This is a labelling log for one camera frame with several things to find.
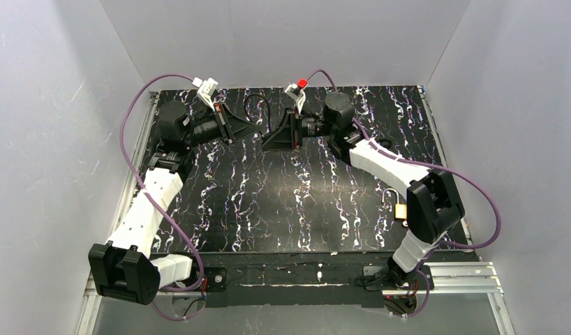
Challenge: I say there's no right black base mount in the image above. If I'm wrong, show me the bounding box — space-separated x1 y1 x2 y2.
354 260 435 291

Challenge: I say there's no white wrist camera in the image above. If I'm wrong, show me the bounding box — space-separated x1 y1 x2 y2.
192 77 218 109
284 78 308 114

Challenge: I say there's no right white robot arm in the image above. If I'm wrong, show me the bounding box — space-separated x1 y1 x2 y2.
262 84 465 276

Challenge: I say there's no black key fob with lanyard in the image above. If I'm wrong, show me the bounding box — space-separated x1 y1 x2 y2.
244 94 272 136

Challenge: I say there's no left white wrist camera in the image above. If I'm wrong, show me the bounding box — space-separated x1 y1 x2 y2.
192 77 218 109

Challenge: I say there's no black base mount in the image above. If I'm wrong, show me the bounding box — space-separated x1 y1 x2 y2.
354 260 435 291
158 266 228 293

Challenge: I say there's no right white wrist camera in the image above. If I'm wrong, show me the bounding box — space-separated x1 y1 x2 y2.
284 78 308 114

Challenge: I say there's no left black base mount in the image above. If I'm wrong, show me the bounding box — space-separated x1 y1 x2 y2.
158 266 228 293

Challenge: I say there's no brass padlock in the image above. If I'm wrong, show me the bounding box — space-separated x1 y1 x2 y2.
382 188 408 221

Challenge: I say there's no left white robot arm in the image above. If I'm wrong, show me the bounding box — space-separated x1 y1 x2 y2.
88 101 260 305

